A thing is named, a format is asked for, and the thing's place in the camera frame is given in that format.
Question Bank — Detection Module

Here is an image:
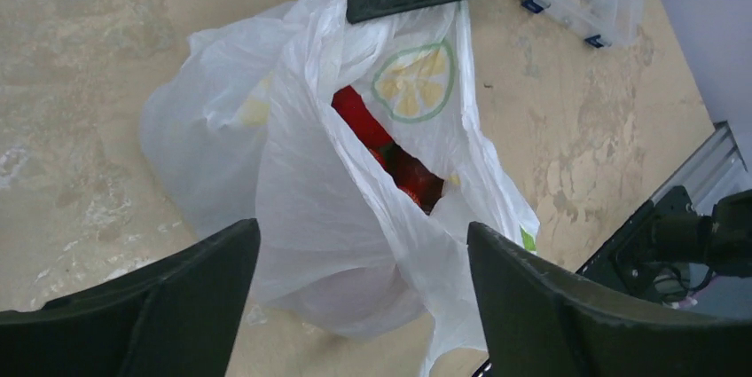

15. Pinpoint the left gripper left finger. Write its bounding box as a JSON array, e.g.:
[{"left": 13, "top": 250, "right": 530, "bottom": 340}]
[{"left": 1, "top": 219, "right": 261, "bottom": 376}]

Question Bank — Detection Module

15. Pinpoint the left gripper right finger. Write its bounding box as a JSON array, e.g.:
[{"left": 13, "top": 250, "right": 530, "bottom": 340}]
[{"left": 467, "top": 222, "right": 751, "bottom": 376}]

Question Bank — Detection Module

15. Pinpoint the white plastic bag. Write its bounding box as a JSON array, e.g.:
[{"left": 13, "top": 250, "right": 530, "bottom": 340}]
[{"left": 139, "top": 0, "right": 539, "bottom": 375}]

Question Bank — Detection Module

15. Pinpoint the red fake fruit bunch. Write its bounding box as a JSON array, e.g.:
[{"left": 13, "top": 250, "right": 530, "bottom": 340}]
[{"left": 369, "top": 143, "right": 444, "bottom": 215}]

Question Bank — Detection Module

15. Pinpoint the dark red fake fruit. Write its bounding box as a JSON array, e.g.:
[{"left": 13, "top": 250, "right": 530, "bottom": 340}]
[{"left": 332, "top": 86, "right": 393, "bottom": 150}]

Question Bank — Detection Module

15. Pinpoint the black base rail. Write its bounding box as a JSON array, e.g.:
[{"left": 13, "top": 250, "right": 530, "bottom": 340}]
[{"left": 578, "top": 185, "right": 751, "bottom": 303}]

